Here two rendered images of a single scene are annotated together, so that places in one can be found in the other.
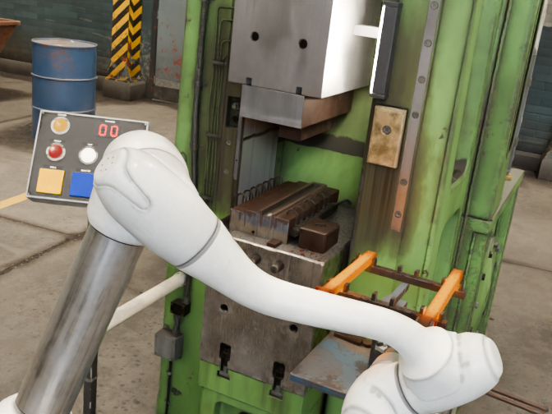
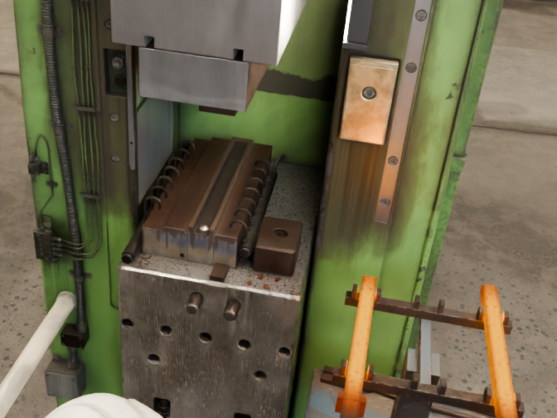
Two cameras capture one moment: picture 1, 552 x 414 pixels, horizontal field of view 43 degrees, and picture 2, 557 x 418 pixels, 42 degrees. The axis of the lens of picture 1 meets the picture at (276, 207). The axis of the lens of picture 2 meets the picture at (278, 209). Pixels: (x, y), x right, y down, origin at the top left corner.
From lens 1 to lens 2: 0.86 m
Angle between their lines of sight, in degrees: 21
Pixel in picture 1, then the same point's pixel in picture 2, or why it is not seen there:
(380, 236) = (360, 230)
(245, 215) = (167, 235)
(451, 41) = not seen: outside the picture
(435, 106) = (442, 53)
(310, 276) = (282, 314)
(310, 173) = (223, 122)
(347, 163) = (276, 105)
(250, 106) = (157, 80)
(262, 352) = (216, 404)
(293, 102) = (230, 72)
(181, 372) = not seen: hidden behind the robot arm
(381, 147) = (361, 118)
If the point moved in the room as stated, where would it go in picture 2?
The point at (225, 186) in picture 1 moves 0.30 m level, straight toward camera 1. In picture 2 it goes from (118, 179) to (141, 258)
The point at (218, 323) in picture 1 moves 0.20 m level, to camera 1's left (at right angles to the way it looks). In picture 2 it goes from (147, 376) to (55, 387)
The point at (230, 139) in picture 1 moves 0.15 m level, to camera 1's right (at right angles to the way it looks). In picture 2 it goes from (116, 112) to (187, 110)
